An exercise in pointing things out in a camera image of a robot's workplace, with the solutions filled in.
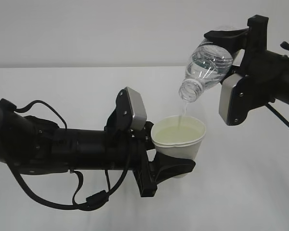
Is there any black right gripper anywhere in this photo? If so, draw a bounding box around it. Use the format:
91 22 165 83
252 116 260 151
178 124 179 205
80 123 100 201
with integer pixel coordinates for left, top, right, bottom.
204 15 289 103

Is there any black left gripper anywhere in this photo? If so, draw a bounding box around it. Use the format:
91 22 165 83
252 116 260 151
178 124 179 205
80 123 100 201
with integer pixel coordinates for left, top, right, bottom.
103 108 196 198

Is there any white paper cup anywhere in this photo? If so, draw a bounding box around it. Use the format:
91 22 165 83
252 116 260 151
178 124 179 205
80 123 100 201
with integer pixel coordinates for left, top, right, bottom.
150 115 206 179

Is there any clear water bottle green label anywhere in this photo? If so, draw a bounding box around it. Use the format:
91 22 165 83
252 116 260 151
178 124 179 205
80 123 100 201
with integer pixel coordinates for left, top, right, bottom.
178 26 240 103

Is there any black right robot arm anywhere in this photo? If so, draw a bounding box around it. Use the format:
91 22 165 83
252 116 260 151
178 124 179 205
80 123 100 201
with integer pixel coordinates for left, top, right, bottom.
204 15 289 120

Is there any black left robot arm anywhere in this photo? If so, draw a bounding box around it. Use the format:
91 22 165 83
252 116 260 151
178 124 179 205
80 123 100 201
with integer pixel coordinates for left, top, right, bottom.
0 97 195 197

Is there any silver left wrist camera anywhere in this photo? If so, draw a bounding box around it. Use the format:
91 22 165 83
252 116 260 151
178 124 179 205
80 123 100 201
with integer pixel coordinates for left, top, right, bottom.
115 87 147 131

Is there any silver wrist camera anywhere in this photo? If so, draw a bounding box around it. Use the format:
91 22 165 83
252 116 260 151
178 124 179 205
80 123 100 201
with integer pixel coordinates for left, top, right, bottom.
115 87 147 131
219 73 275 126

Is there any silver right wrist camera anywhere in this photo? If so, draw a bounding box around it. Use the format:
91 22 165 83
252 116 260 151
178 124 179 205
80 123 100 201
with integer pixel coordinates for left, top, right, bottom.
219 73 275 126

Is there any black left camera cable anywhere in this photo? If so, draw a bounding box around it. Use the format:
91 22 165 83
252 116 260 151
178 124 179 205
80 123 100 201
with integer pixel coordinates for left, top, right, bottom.
4 100 132 212

